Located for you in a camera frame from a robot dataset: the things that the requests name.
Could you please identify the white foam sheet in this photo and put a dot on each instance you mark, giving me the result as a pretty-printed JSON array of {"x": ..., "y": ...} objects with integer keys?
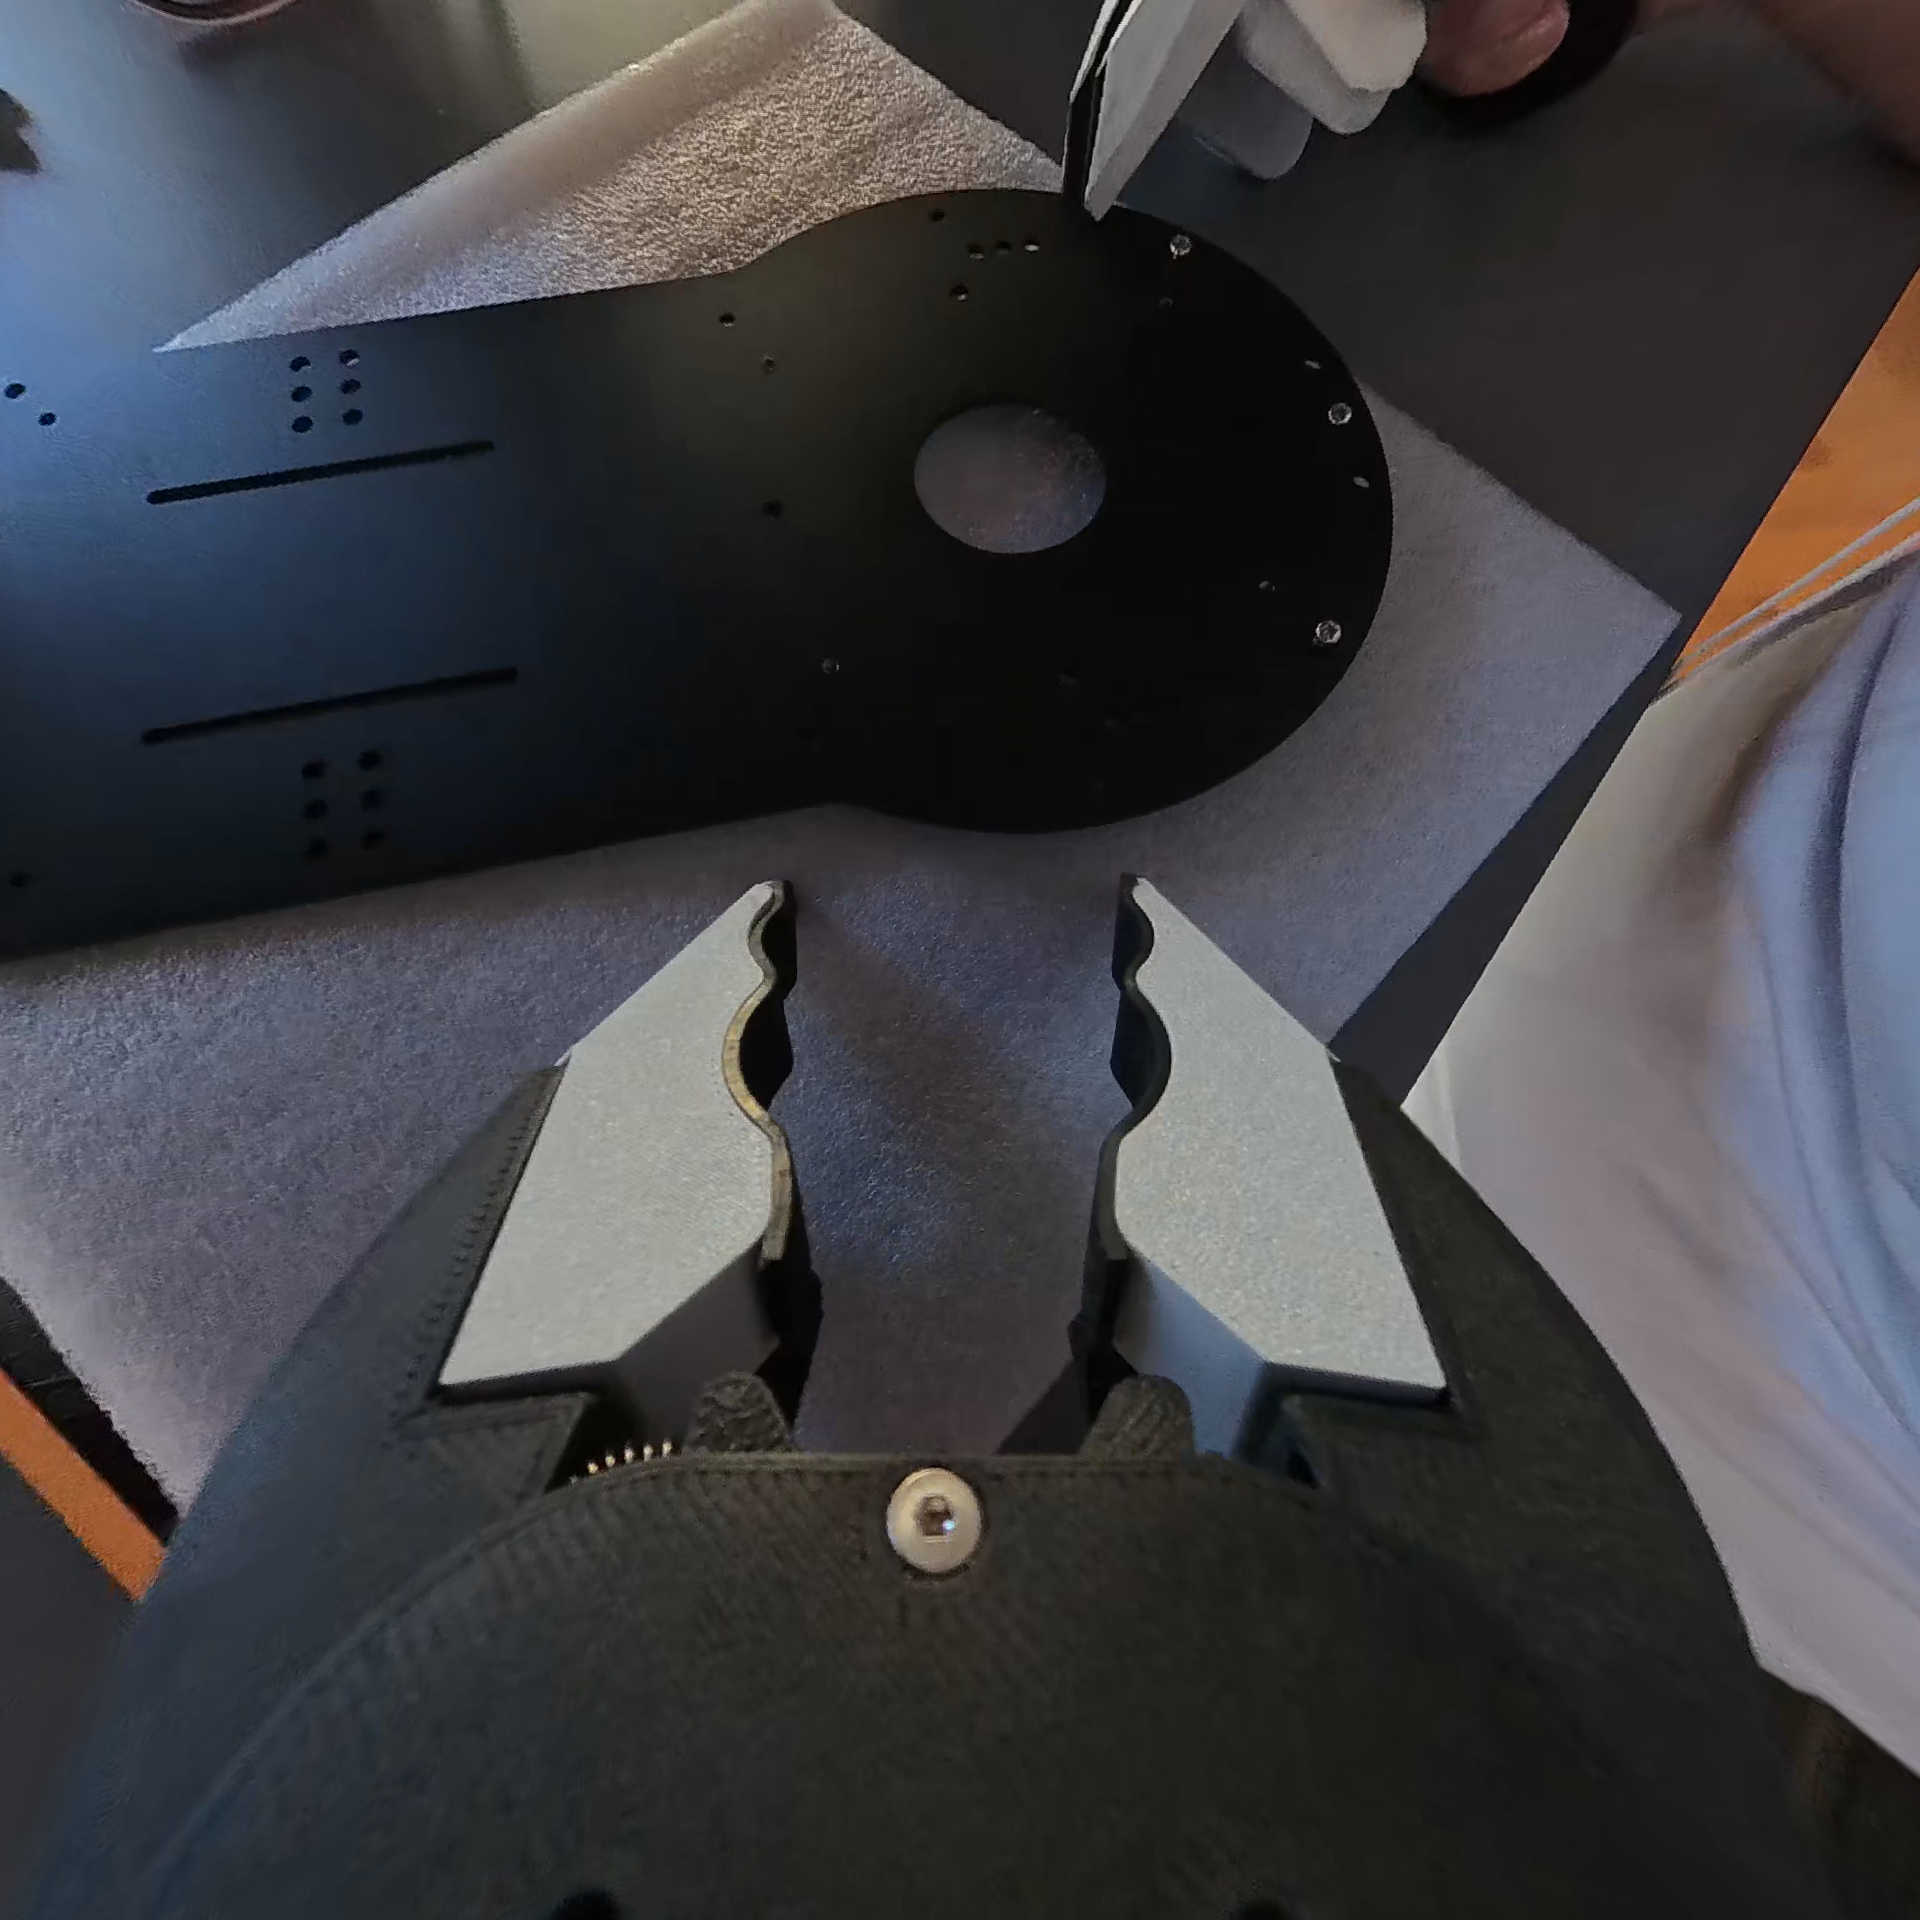
[{"x": 450, "y": 1050}]

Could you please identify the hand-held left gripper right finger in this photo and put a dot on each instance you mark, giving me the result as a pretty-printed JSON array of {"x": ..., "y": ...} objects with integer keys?
[{"x": 1276, "y": 1201}]

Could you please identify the person's right hand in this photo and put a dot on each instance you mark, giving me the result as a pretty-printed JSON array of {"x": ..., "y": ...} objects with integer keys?
[{"x": 1500, "y": 37}]

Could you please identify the black metal base plate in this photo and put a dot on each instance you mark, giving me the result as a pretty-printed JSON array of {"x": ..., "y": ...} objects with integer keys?
[{"x": 600, "y": 599}]

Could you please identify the person's white shirt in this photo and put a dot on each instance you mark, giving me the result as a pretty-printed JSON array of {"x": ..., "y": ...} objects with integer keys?
[{"x": 1724, "y": 1125}]

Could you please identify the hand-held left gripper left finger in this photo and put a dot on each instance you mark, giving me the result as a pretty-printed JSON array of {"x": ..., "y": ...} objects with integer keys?
[{"x": 628, "y": 1201}]

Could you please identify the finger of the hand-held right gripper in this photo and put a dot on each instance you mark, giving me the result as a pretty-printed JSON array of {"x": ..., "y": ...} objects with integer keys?
[{"x": 1147, "y": 90}]

